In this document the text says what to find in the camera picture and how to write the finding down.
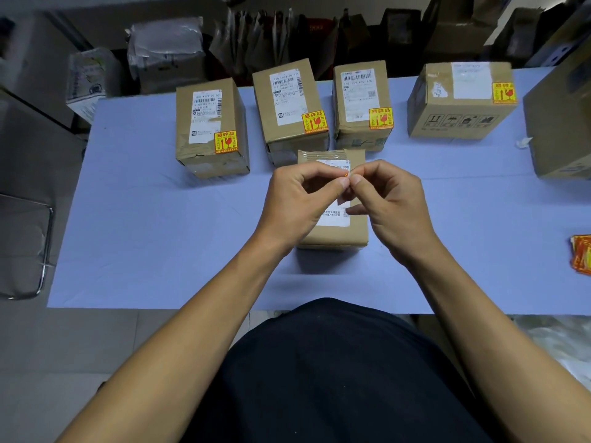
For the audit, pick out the person's right hand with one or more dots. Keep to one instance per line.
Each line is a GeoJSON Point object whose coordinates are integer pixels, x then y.
{"type": "Point", "coordinates": [397, 207]}

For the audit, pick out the person's left hand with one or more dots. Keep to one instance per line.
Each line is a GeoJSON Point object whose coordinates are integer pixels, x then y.
{"type": "Point", "coordinates": [288, 202]}

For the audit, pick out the person's right thumb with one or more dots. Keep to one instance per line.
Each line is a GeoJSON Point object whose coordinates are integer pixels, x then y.
{"type": "Point", "coordinates": [360, 184]}

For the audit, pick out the person's left thumb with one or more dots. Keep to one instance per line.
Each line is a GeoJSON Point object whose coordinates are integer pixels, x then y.
{"type": "Point", "coordinates": [334, 188]}

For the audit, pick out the person's right forearm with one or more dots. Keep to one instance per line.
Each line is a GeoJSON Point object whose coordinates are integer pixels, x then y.
{"type": "Point", "coordinates": [498, 332]}

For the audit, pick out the person's left forearm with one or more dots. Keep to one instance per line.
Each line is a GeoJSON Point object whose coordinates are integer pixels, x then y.
{"type": "Point", "coordinates": [184, 332]}

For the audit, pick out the small low cardboard parcel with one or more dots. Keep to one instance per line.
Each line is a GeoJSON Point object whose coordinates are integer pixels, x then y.
{"type": "Point", "coordinates": [344, 232]}

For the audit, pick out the tall cardboard parcel orange sticker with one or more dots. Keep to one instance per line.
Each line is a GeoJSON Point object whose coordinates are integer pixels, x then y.
{"type": "Point", "coordinates": [207, 156]}
{"type": "Point", "coordinates": [355, 129]}
{"type": "Point", "coordinates": [286, 124]}

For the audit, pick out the wide cardboard parcel orange sticker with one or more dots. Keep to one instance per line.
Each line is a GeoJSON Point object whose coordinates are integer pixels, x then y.
{"type": "Point", "coordinates": [461, 117]}

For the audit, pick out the row of paper bags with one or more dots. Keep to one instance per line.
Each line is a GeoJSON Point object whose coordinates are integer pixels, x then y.
{"type": "Point", "coordinates": [272, 41]}

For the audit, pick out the small white paper scrap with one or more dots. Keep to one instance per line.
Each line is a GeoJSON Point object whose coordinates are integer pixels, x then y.
{"type": "Point", "coordinates": [523, 142]}

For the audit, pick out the brown cardboard box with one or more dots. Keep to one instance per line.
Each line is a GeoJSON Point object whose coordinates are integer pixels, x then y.
{"type": "Point", "coordinates": [455, 34]}

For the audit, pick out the light blue table cover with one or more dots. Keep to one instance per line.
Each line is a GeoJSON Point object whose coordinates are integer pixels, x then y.
{"type": "Point", "coordinates": [161, 235]}

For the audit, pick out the person's black shirt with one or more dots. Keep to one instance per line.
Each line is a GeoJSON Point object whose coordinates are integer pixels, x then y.
{"type": "Point", "coordinates": [332, 378]}

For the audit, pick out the large cardboard box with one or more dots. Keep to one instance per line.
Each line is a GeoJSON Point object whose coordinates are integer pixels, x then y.
{"type": "Point", "coordinates": [558, 133]}

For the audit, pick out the white wrapped parcel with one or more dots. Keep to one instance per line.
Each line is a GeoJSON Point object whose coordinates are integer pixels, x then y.
{"type": "Point", "coordinates": [166, 48]}

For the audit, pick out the pile of orange stickers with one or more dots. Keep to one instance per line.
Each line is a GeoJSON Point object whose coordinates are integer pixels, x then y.
{"type": "Point", "coordinates": [582, 256]}

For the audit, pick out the clear plastic bag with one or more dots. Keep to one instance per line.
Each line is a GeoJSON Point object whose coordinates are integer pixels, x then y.
{"type": "Point", "coordinates": [561, 350]}

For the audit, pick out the white printed plastic bag parcel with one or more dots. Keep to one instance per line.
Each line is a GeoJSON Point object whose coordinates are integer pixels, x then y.
{"type": "Point", "coordinates": [90, 82]}

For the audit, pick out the grey cabinet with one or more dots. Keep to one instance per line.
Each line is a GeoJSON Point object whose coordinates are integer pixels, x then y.
{"type": "Point", "coordinates": [32, 64]}

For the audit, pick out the metal frame chair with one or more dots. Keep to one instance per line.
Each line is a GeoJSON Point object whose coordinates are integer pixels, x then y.
{"type": "Point", "coordinates": [27, 244]}

